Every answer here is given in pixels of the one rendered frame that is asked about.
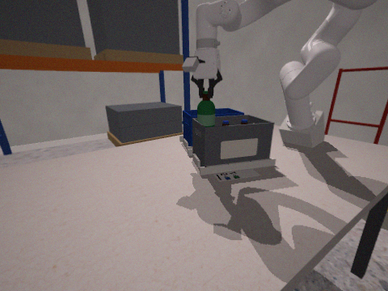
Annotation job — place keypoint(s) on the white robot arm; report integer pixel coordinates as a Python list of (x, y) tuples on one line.
[(320, 54)]

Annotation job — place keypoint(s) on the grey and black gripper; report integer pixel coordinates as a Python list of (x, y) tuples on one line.
[(210, 70)]

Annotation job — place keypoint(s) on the white paper pick list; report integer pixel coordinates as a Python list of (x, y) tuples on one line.
[(236, 175)]

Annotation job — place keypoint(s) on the blue crate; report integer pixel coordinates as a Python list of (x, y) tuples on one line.
[(189, 114)]

